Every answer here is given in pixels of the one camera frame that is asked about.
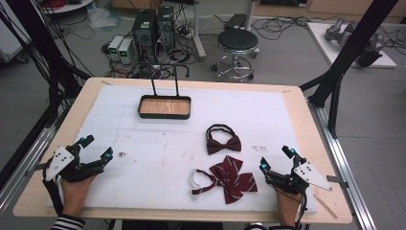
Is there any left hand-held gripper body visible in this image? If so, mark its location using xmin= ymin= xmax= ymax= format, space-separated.
xmin=45 ymin=143 xmax=107 ymax=184

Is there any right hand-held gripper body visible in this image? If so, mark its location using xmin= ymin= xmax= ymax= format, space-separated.
xmin=267 ymin=155 xmax=333 ymax=196

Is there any striped red bow tie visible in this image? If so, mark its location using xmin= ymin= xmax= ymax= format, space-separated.
xmin=191 ymin=154 xmax=259 ymax=205

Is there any plain dark red bow tie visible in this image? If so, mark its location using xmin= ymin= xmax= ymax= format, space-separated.
xmin=205 ymin=124 xmax=242 ymax=156

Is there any black rack with wooden base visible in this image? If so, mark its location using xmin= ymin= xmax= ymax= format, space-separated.
xmin=137 ymin=61 xmax=192 ymax=121

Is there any person's left hand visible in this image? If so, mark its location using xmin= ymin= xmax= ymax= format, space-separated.
xmin=60 ymin=174 xmax=97 ymax=219

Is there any person's right hand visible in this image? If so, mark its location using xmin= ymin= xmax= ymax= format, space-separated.
xmin=275 ymin=186 xmax=303 ymax=228

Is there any thin wooden stick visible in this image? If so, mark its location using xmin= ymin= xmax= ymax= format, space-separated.
xmin=312 ymin=193 xmax=339 ymax=220

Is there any white table mat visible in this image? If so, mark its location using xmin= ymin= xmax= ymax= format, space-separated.
xmin=47 ymin=84 xmax=319 ymax=214

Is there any white power supply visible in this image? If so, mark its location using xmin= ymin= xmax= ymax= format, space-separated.
xmin=118 ymin=38 xmax=134 ymax=65
xmin=107 ymin=34 xmax=124 ymax=62

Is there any white floor board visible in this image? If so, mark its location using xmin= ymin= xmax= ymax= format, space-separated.
xmin=305 ymin=21 xmax=398 ymax=70

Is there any black computer tower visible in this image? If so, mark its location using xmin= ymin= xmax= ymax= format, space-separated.
xmin=155 ymin=5 xmax=176 ymax=52
xmin=131 ymin=9 xmax=158 ymax=62

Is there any black round stool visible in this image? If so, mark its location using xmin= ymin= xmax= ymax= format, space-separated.
xmin=211 ymin=28 xmax=261 ymax=83

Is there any clear plastic bag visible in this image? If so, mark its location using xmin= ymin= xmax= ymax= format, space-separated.
xmin=86 ymin=5 xmax=123 ymax=31

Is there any white desk leg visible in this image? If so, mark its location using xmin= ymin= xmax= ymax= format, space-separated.
xmin=191 ymin=0 xmax=208 ymax=62

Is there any aluminium table rail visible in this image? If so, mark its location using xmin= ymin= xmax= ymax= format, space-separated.
xmin=307 ymin=99 xmax=378 ymax=230
xmin=0 ymin=104 xmax=66 ymax=210

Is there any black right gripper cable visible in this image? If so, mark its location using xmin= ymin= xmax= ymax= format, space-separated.
xmin=294 ymin=187 xmax=309 ymax=230

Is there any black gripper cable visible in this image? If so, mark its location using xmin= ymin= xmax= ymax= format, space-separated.
xmin=42 ymin=159 xmax=65 ymax=216
xmin=294 ymin=187 xmax=309 ymax=230

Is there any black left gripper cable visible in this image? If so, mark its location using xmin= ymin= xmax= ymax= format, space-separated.
xmin=42 ymin=159 xmax=65 ymax=216

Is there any black metal frame post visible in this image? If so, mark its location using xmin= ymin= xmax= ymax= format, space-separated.
xmin=299 ymin=0 xmax=400 ymax=139
xmin=5 ymin=0 xmax=94 ymax=128

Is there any tangle of floor cables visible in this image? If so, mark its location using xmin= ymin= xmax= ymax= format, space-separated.
xmin=101 ymin=6 xmax=200 ymax=80

